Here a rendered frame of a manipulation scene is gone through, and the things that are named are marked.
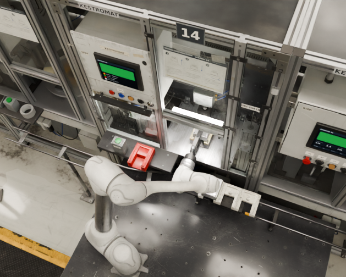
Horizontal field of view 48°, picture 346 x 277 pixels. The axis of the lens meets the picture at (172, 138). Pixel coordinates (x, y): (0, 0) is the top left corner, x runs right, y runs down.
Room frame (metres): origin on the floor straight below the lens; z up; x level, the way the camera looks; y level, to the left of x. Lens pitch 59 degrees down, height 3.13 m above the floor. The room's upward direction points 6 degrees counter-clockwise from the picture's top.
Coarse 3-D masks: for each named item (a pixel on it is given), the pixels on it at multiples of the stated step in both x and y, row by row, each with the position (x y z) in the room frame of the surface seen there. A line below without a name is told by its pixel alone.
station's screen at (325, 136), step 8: (320, 128) 0.84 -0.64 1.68; (320, 136) 0.83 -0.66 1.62; (328, 136) 0.82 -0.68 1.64; (336, 136) 0.80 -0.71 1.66; (344, 136) 0.79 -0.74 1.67; (312, 144) 0.84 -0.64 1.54; (320, 144) 0.82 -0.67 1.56; (328, 144) 0.81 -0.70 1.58; (336, 144) 0.79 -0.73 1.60; (344, 144) 0.78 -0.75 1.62; (336, 152) 0.78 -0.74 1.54; (344, 152) 0.77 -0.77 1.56
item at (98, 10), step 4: (80, 4) 1.39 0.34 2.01; (84, 4) 1.38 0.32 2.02; (88, 4) 1.37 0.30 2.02; (84, 8) 1.39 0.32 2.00; (88, 8) 1.38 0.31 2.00; (92, 8) 1.36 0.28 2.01; (96, 8) 1.35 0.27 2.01; (100, 8) 1.35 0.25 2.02; (100, 12) 1.35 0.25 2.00; (104, 12) 1.34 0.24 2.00; (108, 12) 1.33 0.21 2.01; (112, 12) 1.32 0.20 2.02; (116, 12) 1.31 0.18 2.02; (116, 16) 1.31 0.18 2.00; (68, 44) 1.47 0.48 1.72; (72, 44) 1.46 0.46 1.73; (272, 88) 0.98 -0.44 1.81; (276, 88) 0.97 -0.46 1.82; (280, 88) 0.97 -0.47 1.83; (272, 92) 0.98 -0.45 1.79; (276, 92) 0.97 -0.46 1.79
